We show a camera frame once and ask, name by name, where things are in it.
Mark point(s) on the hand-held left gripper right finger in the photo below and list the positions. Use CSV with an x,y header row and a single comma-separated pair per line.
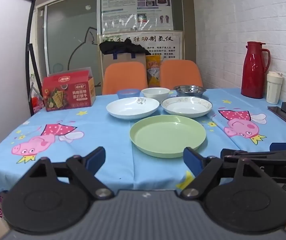
x,y
191,159

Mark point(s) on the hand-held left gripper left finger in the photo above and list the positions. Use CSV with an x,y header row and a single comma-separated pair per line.
x,y
96,158

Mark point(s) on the white ceramic bowl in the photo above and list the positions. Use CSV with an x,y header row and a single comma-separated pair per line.
x,y
155,93

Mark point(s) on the blue cartoon pig tablecloth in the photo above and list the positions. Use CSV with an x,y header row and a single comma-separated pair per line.
x,y
95,130

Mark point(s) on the dark smartphone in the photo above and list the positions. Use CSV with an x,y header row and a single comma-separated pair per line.
x,y
280,113

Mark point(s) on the green plastic plate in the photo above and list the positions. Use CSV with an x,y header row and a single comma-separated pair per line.
x,y
168,135

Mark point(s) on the white plate with patterned rim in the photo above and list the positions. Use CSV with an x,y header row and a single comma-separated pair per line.
x,y
186,107

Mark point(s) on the white tumbler cup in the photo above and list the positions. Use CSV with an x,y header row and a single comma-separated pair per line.
x,y
274,90

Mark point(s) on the white plate with flower print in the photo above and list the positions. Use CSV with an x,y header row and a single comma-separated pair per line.
x,y
130,108

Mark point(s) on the stainless steel bowl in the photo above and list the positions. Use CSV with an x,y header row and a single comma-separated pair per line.
x,y
189,91

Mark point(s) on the red cracker box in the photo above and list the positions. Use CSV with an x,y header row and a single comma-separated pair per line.
x,y
65,95

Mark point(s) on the blue plastic bowl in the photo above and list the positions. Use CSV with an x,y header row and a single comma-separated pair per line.
x,y
125,93

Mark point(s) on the red thermos jug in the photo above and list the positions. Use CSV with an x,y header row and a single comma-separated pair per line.
x,y
253,75

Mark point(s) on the orange chair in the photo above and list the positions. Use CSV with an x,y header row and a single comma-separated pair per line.
x,y
124,77
180,75

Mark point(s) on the yellow snack bag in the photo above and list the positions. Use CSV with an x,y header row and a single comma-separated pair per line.
x,y
153,65

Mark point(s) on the black cloth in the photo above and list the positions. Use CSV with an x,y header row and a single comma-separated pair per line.
x,y
123,46

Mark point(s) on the frosted glass panel cartoon outline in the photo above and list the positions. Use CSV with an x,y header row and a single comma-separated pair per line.
x,y
68,30

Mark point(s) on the white wall poster black lettering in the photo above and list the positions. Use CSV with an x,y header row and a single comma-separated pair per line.
x,y
158,40

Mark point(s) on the white board black frame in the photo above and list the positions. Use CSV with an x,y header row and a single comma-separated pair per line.
x,y
2,42

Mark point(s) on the green bordered wall poster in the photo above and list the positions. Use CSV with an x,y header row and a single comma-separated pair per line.
x,y
123,5

